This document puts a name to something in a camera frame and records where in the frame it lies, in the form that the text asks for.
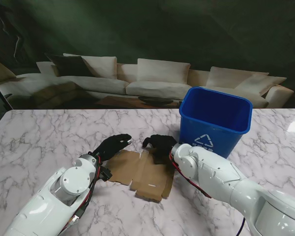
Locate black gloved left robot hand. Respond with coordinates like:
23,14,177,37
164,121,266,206
92,134,133,164

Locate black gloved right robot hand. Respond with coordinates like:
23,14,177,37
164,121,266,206
142,134,179,165

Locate brown cardboard box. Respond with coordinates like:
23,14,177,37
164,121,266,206
105,147,175,203

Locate blue plastic recycling bin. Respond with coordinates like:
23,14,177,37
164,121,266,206
178,86,253,159

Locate cream printed sofa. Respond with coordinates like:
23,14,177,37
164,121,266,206
0,53,295,109

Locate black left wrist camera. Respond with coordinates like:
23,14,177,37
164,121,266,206
98,165,113,182

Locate right arm red black cables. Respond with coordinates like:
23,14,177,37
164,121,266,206
170,152,212,199

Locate arm red black cables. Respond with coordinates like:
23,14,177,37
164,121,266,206
61,157,101,232
170,152,212,199

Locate left arm red black cables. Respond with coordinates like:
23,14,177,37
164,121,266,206
61,157,101,232

